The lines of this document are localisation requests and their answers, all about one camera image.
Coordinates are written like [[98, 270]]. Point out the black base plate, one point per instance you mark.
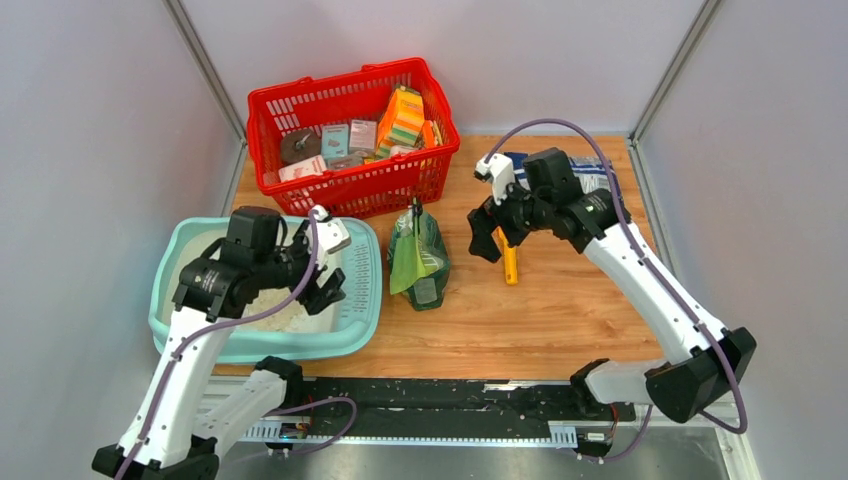
[[485, 412]]

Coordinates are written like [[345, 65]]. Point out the brown round box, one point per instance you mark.
[[299, 145]]

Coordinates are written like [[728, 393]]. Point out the yellow plastic scoop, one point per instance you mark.
[[510, 263]]

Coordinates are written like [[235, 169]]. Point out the beige cat litter pile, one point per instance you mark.
[[278, 311]]

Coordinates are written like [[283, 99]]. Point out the teal plastic litter box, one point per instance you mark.
[[341, 329]]

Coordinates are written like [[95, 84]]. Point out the red plastic shopping basket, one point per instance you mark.
[[363, 191]]

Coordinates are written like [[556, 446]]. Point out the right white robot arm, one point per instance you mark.
[[703, 359]]

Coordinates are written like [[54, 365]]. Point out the teal small box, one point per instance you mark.
[[335, 140]]

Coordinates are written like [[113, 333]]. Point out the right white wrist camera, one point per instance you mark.
[[498, 171]]

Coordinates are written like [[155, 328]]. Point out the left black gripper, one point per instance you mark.
[[330, 292]]

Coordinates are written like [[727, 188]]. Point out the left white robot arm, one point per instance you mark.
[[169, 438]]

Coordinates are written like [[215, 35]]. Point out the green litter bag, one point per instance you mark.
[[419, 265]]

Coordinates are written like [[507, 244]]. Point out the black bag clip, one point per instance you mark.
[[416, 207]]

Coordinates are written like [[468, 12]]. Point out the pink grey small box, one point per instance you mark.
[[362, 136]]

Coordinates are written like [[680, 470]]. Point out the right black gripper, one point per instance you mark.
[[484, 219]]

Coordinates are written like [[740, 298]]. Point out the orange green sponge pack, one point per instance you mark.
[[401, 123]]

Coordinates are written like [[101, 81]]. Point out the white pink sponge pack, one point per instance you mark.
[[313, 166]]

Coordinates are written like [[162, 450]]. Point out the blue white snack bag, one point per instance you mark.
[[588, 170]]

